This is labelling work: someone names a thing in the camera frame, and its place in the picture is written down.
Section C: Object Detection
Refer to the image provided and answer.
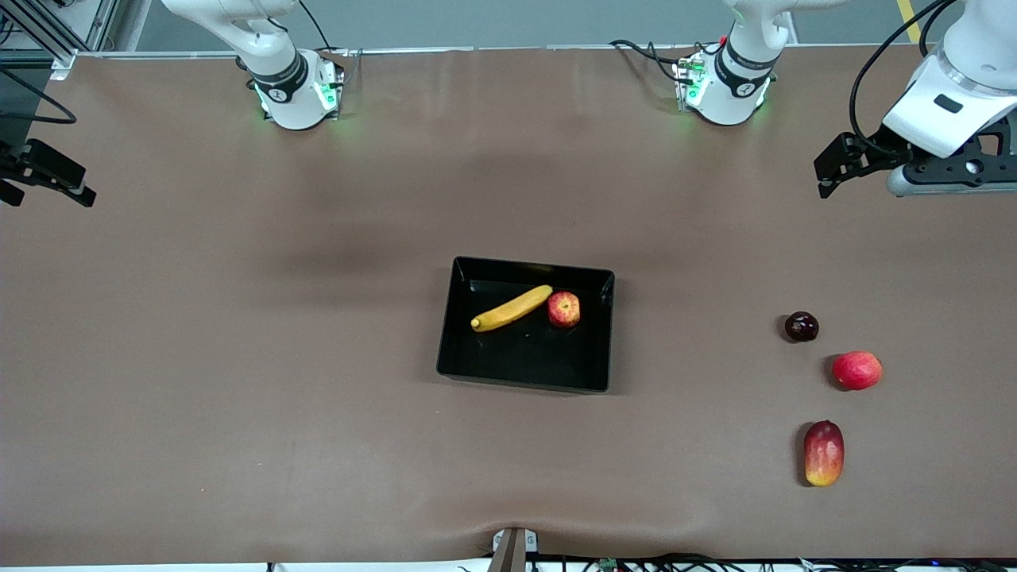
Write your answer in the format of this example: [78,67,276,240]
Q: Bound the red yellow mango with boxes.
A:
[803,420,845,487]

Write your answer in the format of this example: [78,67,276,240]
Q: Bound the large table mat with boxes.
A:
[0,44,1017,566]

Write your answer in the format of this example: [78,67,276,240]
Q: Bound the aluminium frame strut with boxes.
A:
[0,0,120,80]

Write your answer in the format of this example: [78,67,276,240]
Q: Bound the black right arm base cable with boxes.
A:
[296,0,350,90]

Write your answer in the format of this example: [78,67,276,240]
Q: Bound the black rectangular box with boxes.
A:
[435,255,616,394]

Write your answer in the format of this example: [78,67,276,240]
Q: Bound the red yellow striped apple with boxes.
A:
[547,291,582,329]

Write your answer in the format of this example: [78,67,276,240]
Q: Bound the black left arm base cable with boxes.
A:
[610,38,690,83]

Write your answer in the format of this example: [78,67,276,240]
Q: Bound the dark purple plum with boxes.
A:
[784,311,820,344]

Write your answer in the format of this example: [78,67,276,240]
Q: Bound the metal bracket with post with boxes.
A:
[491,528,539,572]

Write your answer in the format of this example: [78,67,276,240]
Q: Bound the yellow banana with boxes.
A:
[470,284,554,333]

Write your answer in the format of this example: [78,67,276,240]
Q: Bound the black arm base cable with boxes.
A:
[610,38,690,83]
[296,0,350,90]

